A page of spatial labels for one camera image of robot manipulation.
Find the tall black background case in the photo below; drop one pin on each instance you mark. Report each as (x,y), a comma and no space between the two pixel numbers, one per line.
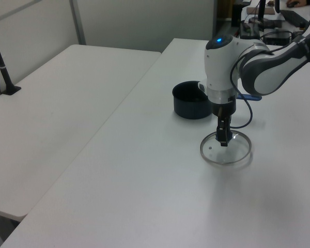
(236,15)

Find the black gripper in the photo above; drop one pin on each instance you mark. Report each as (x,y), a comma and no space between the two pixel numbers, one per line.
(223,107)

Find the brown flat pad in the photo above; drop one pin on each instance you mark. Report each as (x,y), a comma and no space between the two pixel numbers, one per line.
(258,10)

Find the black camera stand flat base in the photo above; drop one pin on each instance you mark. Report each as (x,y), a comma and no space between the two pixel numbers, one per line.
(5,73)

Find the glass lid blue knob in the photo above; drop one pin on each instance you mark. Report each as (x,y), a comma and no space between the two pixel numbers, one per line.
(230,153)

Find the dark box behind table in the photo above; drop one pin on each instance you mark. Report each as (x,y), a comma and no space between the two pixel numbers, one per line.
(248,31)

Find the black electronics box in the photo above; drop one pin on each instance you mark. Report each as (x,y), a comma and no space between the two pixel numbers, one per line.
(276,37)

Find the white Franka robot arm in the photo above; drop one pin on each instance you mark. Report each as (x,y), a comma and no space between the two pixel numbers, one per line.
(222,67)

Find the background person hand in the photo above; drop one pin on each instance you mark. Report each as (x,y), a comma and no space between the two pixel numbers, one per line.
(301,2)

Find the black monitor stand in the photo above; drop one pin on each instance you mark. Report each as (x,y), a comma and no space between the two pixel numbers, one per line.
(261,13)

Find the black keyboard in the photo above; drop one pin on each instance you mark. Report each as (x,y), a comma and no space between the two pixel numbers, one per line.
(295,16)

